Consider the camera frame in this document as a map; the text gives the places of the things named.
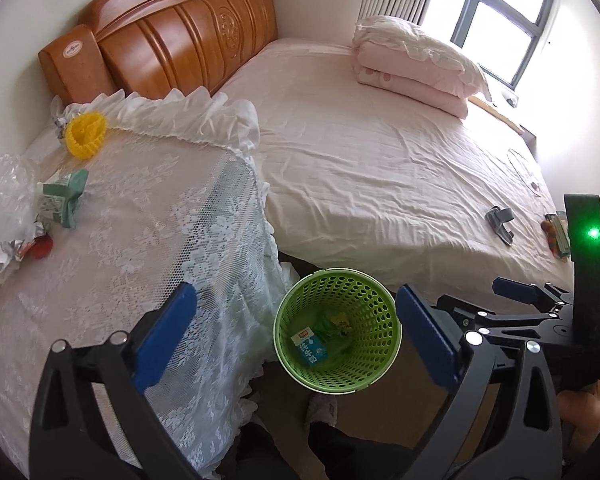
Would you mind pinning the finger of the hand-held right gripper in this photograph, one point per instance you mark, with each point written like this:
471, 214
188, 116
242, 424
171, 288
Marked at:
467, 312
512, 289

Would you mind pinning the green milk carton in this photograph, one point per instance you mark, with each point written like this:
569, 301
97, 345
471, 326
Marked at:
54, 200

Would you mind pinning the wooden headboard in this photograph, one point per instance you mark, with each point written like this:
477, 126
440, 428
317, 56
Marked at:
180, 30

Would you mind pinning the person's right hand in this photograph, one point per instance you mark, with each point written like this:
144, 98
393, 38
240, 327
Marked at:
582, 407

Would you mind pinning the yellow plastic mesh cup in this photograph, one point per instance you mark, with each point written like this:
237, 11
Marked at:
85, 135

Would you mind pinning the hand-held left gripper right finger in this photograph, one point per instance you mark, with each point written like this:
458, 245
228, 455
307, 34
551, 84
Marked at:
425, 340

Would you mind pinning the small red wrapper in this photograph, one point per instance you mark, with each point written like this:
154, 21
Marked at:
42, 248

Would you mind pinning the teal plastic piece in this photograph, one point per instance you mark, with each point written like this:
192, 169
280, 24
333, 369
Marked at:
75, 195

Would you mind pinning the folded pink quilt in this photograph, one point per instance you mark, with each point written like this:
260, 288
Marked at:
410, 82

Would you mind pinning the wooden bed rail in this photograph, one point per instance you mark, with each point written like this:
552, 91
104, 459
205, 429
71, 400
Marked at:
495, 112

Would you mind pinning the white lace tablecloth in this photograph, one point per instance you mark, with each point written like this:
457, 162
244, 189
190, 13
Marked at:
145, 240

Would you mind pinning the person's light slipper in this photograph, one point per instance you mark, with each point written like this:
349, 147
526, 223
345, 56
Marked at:
322, 407

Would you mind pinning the green plastic wastebasket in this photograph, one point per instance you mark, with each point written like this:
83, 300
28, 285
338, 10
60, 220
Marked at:
380, 320

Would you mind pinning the grey plastic clip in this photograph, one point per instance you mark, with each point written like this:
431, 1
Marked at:
500, 220

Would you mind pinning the orange snack packet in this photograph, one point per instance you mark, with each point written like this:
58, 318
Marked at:
557, 237

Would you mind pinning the small grey wrapper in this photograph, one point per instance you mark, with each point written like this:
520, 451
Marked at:
61, 127

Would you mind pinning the clear plastic bag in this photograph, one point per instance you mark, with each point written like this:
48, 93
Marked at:
7, 200

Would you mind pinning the bed with pink sheet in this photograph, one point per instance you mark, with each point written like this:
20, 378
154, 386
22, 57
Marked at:
380, 175

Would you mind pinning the blue and white carton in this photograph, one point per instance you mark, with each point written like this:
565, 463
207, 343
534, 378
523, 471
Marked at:
311, 347

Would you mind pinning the silver foil wrapper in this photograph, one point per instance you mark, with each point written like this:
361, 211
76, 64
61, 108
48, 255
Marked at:
5, 255

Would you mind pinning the dark framed window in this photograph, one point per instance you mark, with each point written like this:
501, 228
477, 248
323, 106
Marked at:
500, 20

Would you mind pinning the person's dark trouser legs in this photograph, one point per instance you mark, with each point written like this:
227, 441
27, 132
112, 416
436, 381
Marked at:
330, 452

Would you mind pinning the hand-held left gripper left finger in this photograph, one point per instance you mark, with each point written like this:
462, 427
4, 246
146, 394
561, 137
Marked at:
165, 340

